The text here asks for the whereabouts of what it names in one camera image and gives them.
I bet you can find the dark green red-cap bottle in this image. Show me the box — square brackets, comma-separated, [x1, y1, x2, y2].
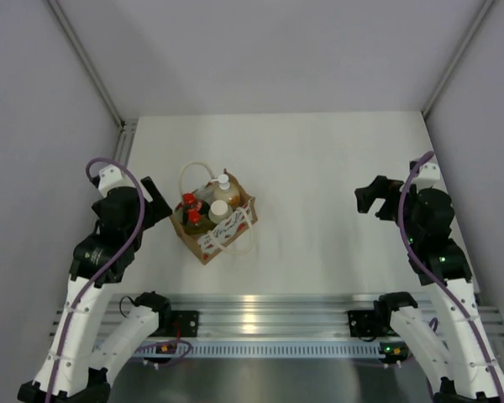
[182, 193, 209, 215]

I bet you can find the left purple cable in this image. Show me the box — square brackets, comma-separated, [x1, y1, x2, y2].
[45, 157, 147, 403]

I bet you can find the left aluminium frame post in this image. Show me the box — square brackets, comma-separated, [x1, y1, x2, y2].
[43, 0, 138, 165]

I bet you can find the yellow-green red-cap bottle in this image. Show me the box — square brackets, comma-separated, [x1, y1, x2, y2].
[183, 210, 216, 237]

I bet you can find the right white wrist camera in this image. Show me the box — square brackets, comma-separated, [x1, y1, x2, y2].
[412, 162, 441, 188]

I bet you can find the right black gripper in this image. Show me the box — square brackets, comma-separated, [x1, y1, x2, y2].
[354, 175, 426, 243]

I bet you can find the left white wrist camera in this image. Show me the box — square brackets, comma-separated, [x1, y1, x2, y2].
[97, 165, 127, 197]

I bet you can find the black mount plate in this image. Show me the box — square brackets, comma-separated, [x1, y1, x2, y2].
[348, 310, 381, 343]
[169, 311, 199, 338]

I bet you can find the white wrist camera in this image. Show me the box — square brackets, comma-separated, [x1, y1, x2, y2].
[97, 165, 127, 197]
[412, 162, 441, 188]

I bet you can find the left black mount plate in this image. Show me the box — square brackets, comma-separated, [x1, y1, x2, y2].
[169, 311, 199, 338]

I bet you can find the right black mount plate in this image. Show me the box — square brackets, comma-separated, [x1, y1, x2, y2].
[348, 310, 381, 343]

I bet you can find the right aluminium frame post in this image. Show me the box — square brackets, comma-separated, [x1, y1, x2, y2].
[421, 0, 499, 121]

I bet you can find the white-lid frosted jar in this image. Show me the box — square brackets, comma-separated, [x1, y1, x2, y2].
[208, 200, 233, 225]

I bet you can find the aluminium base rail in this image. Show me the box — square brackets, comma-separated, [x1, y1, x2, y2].
[50, 292, 504, 339]

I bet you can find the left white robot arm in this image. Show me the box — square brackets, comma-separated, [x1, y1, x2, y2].
[18, 176, 173, 402]

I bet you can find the jute watermelon canvas bag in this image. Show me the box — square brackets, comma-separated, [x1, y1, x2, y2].
[171, 161, 258, 265]

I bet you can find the slotted cable duct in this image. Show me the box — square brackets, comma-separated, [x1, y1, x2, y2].
[134, 342, 387, 359]

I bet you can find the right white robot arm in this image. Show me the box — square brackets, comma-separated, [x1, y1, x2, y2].
[354, 175, 504, 402]

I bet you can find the pump soap bottle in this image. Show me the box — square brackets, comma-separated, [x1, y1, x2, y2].
[211, 173, 241, 208]

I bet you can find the aluminium frame post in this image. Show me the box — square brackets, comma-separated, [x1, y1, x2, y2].
[43, 0, 138, 165]
[421, 0, 499, 121]

